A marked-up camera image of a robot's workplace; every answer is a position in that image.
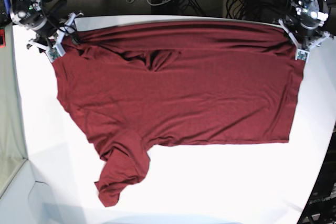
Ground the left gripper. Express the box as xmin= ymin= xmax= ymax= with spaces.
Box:
xmin=278 ymin=19 xmax=335 ymax=51

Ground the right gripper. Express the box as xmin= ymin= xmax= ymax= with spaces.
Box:
xmin=26 ymin=12 xmax=84 ymax=52

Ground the dark red t-shirt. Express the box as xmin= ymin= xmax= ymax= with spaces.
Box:
xmin=52 ymin=21 xmax=305 ymax=207

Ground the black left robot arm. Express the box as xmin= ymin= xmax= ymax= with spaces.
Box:
xmin=278 ymin=0 xmax=334 ymax=60

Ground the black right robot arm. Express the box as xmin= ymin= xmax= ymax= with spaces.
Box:
xmin=9 ymin=0 xmax=82 ymax=56

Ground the green cloth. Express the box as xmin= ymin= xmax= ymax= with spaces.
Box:
xmin=1 ymin=25 xmax=27 ymax=188

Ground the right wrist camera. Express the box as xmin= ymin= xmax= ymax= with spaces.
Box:
xmin=46 ymin=46 xmax=65 ymax=63

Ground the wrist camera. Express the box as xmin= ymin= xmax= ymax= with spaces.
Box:
xmin=295 ymin=48 xmax=310 ymax=62
xmin=46 ymin=46 xmax=65 ymax=63

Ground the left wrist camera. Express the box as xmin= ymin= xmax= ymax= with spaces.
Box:
xmin=295 ymin=48 xmax=310 ymax=62

